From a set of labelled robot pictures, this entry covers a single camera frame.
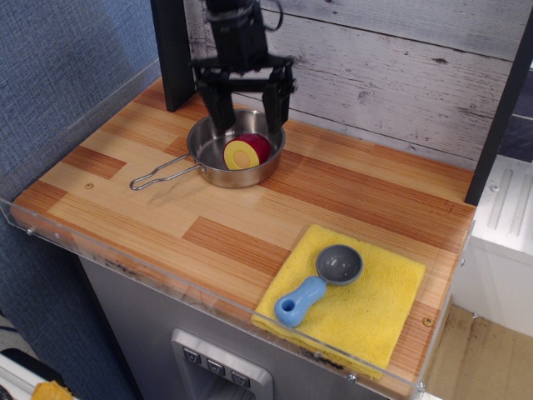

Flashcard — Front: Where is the red yellow toy fruit half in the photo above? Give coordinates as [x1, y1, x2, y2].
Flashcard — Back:
[223, 133, 271, 170]

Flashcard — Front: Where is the black post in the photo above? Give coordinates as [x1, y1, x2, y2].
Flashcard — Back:
[464, 11, 532, 206]
[150, 0, 196, 112]

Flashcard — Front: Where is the silver button panel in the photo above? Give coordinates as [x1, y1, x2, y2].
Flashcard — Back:
[171, 328, 274, 399]

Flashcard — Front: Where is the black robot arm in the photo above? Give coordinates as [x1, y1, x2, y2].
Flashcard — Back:
[191, 1, 296, 133]

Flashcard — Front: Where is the clear acrylic guard rail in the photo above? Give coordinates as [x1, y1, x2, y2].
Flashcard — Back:
[1, 52, 475, 399]

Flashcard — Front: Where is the black right post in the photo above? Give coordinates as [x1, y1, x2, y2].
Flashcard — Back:
[464, 11, 532, 206]

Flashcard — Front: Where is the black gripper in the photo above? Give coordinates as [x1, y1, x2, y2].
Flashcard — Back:
[192, 14, 296, 133]

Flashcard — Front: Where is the yellow black object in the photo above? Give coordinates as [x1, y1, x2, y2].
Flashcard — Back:
[1, 348, 63, 399]

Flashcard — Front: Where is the yellow cloth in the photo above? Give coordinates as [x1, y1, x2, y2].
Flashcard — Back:
[252, 224, 426, 380]

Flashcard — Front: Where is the white ribbed sink unit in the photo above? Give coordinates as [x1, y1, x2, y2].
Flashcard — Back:
[451, 156, 532, 336]

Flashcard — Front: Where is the stainless steel pot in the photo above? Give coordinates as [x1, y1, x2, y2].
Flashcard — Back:
[130, 109, 286, 191]

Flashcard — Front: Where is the grey blue toy scoop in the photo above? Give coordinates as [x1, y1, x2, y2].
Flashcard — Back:
[274, 244, 364, 328]

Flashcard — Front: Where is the black left post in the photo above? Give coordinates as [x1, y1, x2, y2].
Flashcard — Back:
[150, 0, 196, 112]

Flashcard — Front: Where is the grey toy cabinet front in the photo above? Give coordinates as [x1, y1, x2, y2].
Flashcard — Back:
[82, 259, 383, 399]

